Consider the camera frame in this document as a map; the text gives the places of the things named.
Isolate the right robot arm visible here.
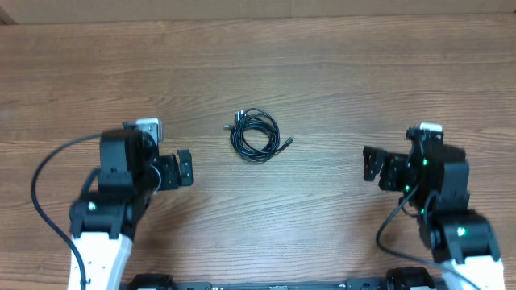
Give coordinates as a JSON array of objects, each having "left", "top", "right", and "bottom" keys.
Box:
[{"left": 363, "top": 140, "right": 505, "bottom": 289}]

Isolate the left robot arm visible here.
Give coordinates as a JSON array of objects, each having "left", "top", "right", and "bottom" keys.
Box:
[{"left": 68, "top": 126, "right": 194, "bottom": 289}]

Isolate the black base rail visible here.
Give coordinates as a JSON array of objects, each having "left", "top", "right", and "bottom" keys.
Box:
[{"left": 120, "top": 267, "right": 447, "bottom": 290}]

